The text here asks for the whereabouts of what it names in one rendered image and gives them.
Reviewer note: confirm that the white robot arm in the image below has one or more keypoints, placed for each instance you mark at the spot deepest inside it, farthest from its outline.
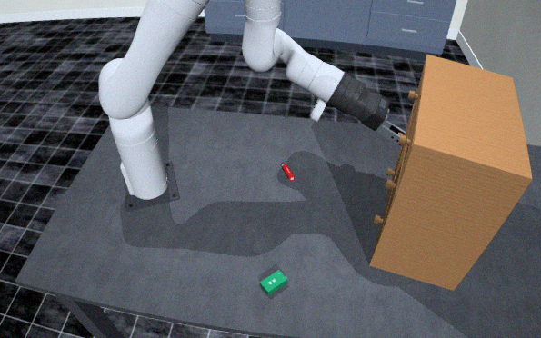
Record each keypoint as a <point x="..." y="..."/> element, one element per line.
<point x="124" y="88"/>

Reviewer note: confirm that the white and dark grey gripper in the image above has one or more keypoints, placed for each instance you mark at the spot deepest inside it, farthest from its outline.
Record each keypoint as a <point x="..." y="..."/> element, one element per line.
<point x="350" y="96"/>

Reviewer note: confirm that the tan wooden chest of drawers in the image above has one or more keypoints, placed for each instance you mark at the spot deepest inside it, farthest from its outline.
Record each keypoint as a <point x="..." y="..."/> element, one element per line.
<point x="467" y="169"/>

